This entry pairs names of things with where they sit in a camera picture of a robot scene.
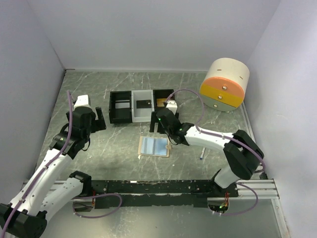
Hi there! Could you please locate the beige leather card holder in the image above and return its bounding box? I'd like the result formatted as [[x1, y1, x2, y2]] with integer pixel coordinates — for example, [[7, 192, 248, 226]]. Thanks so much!
[[138, 136, 171, 157]]

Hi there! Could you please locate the silver magstripe card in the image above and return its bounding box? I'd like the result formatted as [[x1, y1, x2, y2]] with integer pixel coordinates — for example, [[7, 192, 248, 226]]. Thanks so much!
[[141, 137, 155, 155]]

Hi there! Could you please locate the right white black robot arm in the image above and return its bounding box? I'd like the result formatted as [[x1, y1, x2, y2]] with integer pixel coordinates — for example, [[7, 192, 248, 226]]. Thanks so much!
[[150, 108, 264, 197]]

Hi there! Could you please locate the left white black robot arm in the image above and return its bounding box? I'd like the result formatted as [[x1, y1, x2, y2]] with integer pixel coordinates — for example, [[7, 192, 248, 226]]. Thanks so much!
[[0, 106, 106, 238]]

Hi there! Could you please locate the gold card in bin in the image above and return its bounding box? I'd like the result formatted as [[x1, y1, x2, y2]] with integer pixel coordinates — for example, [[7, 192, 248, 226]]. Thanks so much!
[[156, 98, 167, 108]]

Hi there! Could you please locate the black card in bin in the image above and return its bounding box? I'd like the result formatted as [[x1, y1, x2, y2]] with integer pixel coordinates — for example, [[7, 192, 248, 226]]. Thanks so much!
[[136, 100, 152, 109]]

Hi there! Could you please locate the white card in bin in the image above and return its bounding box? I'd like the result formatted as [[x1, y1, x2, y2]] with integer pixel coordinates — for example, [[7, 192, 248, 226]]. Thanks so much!
[[115, 100, 130, 109]]

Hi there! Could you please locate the white middle tray bin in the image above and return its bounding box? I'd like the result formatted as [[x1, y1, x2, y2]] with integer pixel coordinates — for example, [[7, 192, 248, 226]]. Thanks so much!
[[131, 90, 154, 123]]

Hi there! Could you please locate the black left tray bin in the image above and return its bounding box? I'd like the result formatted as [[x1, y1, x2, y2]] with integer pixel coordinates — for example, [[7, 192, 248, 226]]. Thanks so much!
[[108, 91, 132, 124]]

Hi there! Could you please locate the black tray bin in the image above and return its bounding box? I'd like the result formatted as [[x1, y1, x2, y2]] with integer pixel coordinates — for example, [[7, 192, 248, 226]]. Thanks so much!
[[108, 91, 132, 124], [153, 88, 179, 122]]

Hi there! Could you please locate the black right tray bin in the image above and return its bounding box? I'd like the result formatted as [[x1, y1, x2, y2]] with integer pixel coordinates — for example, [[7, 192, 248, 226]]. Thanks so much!
[[153, 88, 179, 122]]

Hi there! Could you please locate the white blue pen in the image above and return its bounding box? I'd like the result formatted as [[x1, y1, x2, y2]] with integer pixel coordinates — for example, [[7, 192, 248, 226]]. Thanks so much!
[[200, 147, 206, 160]]

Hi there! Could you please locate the cream round drawer cabinet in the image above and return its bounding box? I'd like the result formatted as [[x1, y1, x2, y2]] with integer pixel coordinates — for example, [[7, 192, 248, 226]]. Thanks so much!
[[199, 58, 250, 112]]

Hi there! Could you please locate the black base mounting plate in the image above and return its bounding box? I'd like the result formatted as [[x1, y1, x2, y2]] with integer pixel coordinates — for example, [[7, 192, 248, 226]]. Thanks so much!
[[77, 179, 238, 209]]

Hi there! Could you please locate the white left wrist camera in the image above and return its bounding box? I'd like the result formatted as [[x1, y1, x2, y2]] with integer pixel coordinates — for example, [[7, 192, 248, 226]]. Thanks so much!
[[73, 95, 91, 109]]

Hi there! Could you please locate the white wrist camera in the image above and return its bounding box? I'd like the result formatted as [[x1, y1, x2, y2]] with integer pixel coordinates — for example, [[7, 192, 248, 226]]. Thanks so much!
[[73, 95, 91, 109], [165, 100, 178, 115]]

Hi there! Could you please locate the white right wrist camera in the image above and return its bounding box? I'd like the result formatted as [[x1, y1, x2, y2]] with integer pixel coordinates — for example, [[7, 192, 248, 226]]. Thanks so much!
[[165, 100, 178, 115]]

